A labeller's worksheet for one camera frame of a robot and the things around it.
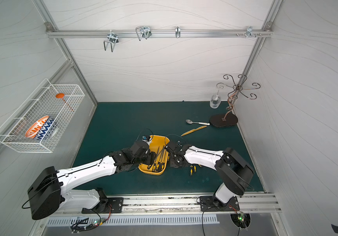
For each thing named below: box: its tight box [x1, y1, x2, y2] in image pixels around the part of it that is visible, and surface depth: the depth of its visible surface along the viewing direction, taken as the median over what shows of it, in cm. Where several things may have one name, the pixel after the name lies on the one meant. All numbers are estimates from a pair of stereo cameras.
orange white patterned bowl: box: [24, 115, 55, 141], surface depth 62 cm
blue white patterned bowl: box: [34, 116, 57, 140], surface depth 60 cm
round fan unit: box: [229, 211, 252, 230], surface depth 73 cm
